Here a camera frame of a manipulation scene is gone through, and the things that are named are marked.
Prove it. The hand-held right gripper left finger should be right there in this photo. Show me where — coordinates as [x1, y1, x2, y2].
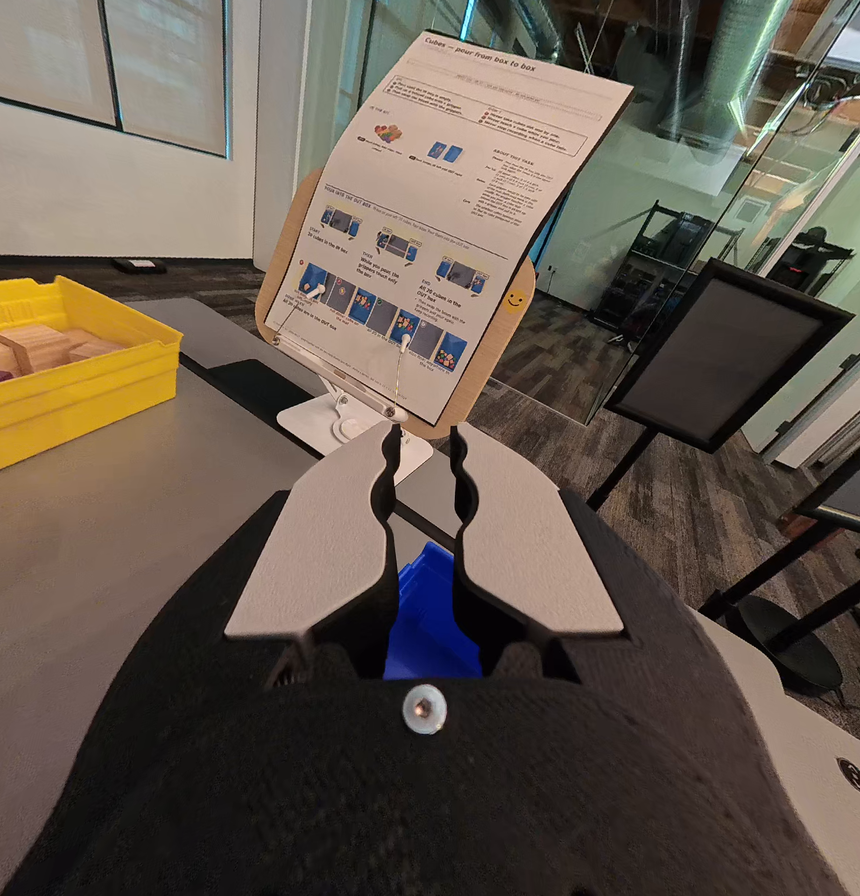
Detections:
[223, 422, 402, 653]

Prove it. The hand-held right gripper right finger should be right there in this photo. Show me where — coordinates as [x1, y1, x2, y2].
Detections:
[448, 422, 626, 641]

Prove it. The blue plastic box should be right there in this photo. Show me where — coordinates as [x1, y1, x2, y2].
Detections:
[383, 540, 483, 680]

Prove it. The yellow plastic box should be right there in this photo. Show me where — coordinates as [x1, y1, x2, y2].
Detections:
[0, 275, 183, 477]

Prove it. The pile of wooden cubes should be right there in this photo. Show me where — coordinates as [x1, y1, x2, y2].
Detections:
[0, 323, 130, 387]

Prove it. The tall black pole stand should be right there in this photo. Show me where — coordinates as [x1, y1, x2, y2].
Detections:
[738, 581, 860, 695]

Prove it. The black shelving rack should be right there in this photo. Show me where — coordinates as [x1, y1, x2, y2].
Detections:
[598, 199, 742, 344]

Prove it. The printed instruction sheet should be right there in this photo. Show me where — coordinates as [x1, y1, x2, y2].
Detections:
[282, 31, 634, 426]

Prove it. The window with roller blinds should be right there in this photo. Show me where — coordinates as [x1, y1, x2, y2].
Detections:
[0, 0, 233, 160]

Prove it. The black sign frame stand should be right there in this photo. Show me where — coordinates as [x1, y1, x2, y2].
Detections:
[587, 258, 857, 512]
[699, 448, 860, 624]

